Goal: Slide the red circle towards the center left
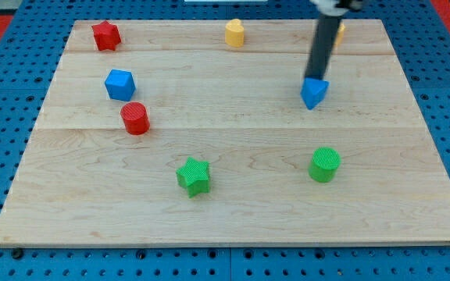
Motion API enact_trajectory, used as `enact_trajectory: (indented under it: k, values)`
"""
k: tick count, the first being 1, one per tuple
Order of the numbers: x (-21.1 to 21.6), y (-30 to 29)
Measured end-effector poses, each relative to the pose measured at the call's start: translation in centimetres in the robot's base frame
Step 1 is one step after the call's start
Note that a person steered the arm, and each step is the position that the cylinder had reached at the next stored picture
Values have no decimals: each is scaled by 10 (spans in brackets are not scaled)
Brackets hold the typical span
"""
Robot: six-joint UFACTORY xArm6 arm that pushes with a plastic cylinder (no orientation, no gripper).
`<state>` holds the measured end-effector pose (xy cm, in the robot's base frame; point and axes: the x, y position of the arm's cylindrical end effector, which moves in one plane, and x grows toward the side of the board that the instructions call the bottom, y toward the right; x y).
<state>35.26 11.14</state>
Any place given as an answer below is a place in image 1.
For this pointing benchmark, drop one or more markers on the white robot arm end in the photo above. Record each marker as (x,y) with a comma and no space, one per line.
(338,7)

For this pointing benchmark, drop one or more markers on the green star block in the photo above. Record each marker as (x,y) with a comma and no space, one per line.
(194,177)

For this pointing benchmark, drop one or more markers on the wooden board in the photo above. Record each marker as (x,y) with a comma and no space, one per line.
(84,181)

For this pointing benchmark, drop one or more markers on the red cylinder block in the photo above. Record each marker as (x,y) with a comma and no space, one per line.
(135,118)

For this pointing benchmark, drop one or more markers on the blue triangle block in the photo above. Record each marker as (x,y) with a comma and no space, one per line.
(313,92)

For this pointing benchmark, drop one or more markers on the green cylinder block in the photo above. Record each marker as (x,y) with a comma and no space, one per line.
(324,164)

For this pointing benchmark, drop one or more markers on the yellow heart block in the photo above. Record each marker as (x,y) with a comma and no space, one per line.
(234,33)

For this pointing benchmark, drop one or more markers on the blue cube block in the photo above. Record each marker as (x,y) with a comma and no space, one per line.
(120,85)

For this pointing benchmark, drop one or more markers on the yellow block behind rod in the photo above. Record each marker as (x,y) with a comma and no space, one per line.
(339,35)

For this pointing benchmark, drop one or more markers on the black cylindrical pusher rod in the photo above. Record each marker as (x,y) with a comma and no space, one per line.
(322,46)

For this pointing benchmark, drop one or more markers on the red star block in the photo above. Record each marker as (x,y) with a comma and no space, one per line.
(106,35)

